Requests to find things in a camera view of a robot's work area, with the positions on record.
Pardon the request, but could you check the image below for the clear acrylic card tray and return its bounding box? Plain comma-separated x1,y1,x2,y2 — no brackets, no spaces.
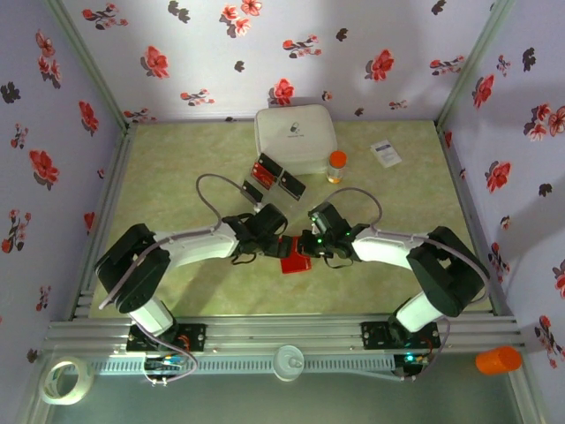
240,152,308,208

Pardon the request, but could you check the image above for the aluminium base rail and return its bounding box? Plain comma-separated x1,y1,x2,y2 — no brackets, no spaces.
42,314,529,354

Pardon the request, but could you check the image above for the orange plastic cup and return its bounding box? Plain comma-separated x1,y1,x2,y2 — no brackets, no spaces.
475,345,524,376

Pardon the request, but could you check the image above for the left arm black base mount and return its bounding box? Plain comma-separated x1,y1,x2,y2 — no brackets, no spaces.
126,323,207,353

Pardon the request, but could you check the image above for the white plastic lidded box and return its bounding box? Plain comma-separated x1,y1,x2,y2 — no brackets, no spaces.
253,104,339,178

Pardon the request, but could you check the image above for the black credit card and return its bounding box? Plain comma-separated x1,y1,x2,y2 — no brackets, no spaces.
279,170,307,199
241,179,263,203
259,153,284,174

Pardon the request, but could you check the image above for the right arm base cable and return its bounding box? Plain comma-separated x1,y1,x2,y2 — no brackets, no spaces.
392,316,451,383

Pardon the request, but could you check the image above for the white blue medicine box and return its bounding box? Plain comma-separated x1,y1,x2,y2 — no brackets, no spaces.
369,139,403,170

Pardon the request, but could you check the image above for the clear tape roll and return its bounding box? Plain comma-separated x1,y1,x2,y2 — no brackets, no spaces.
38,356,95,406

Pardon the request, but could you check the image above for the aluminium side rail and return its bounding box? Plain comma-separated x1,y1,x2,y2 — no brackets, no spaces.
434,119,517,317
72,122,138,320

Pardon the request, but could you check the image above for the left arm base cable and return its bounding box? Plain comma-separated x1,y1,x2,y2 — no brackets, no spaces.
132,334,200,386

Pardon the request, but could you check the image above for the white slotted cable duct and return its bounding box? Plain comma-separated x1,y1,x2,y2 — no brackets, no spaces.
90,354,396,376

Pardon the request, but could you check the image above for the orange-capped pill bottle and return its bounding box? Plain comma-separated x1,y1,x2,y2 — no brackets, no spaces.
326,150,348,185

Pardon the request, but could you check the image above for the aluminium frame post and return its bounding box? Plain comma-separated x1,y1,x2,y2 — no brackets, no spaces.
43,0,132,132
434,0,517,129
15,352,49,424
507,370,546,424

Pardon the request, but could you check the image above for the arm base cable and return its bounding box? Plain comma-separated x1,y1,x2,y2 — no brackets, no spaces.
132,334,200,386
392,316,451,383

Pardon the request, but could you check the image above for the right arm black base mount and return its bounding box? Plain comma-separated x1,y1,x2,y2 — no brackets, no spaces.
360,321,441,350

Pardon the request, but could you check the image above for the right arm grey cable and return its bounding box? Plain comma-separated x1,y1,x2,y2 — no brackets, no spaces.
323,187,491,306

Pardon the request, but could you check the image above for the red card holder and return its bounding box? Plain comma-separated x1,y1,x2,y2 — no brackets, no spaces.
279,236,313,276

